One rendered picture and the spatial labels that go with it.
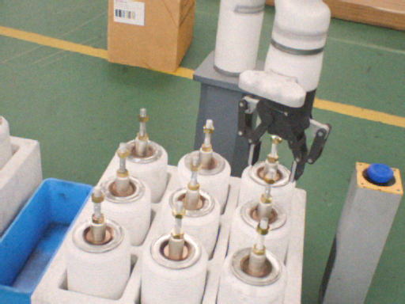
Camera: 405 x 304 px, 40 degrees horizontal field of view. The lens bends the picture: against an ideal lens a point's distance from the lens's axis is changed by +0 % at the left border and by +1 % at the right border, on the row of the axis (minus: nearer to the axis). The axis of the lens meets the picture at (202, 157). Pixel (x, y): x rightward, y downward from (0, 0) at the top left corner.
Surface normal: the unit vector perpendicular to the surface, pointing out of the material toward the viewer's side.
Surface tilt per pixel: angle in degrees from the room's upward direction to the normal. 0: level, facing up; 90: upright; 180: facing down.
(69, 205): 88
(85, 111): 0
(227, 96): 90
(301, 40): 90
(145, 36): 89
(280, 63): 81
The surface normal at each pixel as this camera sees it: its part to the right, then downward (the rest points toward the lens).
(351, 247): -0.18, 0.54
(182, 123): 0.09, -0.83
